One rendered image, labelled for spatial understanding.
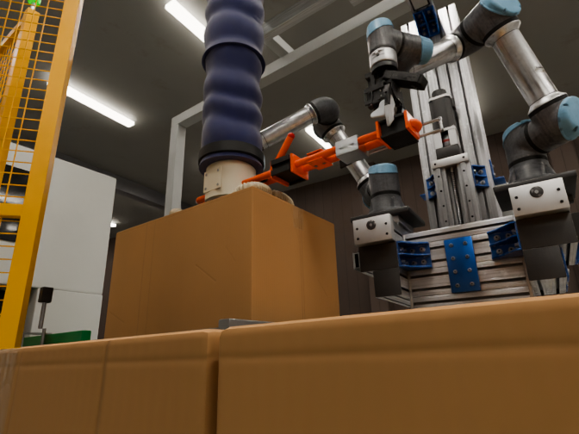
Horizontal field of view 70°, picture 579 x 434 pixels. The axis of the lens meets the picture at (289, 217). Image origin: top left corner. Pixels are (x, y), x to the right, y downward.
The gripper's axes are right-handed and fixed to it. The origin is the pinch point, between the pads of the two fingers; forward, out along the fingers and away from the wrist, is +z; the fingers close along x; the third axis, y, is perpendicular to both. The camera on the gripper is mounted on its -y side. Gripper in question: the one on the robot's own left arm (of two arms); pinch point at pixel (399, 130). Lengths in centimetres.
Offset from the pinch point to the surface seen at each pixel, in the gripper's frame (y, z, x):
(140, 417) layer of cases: -16, 57, 79
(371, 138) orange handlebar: 6.4, 1.3, 3.0
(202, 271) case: 49, 33, 21
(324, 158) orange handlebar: 21.5, 1.5, 2.1
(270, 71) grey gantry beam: 173, -205, -156
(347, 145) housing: 13.2, 1.3, 3.5
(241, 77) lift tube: 51, -38, 6
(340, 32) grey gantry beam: 95, -206, -156
